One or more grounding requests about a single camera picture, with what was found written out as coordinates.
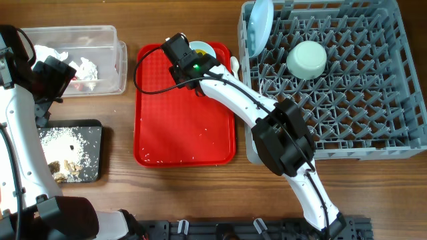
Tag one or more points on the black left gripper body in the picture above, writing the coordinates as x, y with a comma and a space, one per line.
53, 80

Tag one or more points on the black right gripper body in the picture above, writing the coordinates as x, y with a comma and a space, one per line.
177, 74

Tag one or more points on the yellow plastic cup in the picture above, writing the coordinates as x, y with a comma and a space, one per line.
200, 51

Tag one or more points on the light green bowl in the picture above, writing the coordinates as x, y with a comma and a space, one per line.
307, 60
204, 46

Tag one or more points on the white napkin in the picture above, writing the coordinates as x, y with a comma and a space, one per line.
87, 70
43, 52

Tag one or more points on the red strawberry snack wrapper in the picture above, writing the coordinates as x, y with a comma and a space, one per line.
79, 84

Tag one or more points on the white plastic spoon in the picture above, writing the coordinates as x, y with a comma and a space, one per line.
234, 63

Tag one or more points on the rice and food scraps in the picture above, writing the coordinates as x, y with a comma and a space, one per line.
65, 155

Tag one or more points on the light blue plate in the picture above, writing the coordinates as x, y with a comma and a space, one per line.
259, 26

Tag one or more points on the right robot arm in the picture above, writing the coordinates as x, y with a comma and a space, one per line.
281, 137

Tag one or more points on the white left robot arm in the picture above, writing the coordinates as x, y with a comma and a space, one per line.
32, 204

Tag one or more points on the clear plastic waste bin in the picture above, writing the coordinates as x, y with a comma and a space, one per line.
97, 43

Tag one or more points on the black food waste tray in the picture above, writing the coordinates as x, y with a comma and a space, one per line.
93, 132

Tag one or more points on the grey dishwasher rack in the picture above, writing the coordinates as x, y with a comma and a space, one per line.
367, 104

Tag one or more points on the red plastic tray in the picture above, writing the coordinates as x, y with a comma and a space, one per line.
178, 128

